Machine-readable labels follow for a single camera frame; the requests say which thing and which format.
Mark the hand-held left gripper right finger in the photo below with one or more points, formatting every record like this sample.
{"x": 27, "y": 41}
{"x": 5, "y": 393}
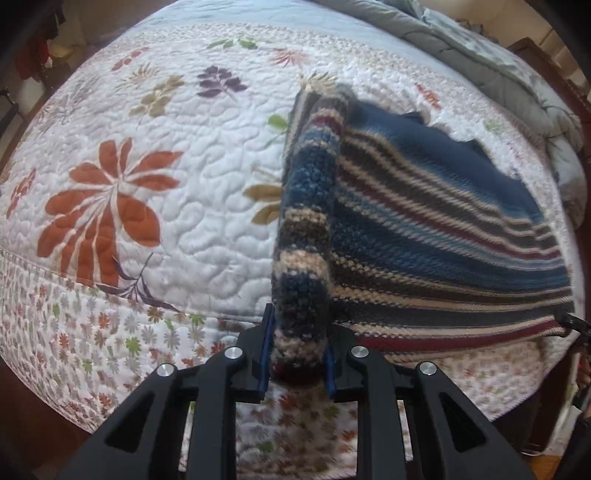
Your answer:
{"x": 330, "y": 374}

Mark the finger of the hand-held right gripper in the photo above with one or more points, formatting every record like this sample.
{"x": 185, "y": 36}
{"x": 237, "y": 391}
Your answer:
{"x": 572, "y": 321}

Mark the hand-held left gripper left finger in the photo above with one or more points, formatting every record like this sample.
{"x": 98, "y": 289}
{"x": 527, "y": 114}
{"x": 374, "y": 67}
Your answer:
{"x": 267, "y": 355}

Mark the striped knit sweater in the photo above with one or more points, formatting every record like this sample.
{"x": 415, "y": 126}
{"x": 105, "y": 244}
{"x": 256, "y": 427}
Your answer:
{"x": 415, "y": 240}

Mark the white floral quilt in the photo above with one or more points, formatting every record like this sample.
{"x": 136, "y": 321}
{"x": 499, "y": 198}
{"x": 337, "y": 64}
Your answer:
{"x": 184, "y": 194}

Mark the grey comforter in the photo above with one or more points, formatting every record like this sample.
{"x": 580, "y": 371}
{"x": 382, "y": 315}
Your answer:
{"x": 508, "y": 78}

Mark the red hanging clothing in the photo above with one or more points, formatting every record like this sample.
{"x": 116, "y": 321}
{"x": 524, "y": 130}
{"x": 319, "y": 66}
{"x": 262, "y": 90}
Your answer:
{"x": 32, "y": 55}

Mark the wooden bed frame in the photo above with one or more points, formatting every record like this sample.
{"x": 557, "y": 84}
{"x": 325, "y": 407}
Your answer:
{"x": 549, "y": 69}

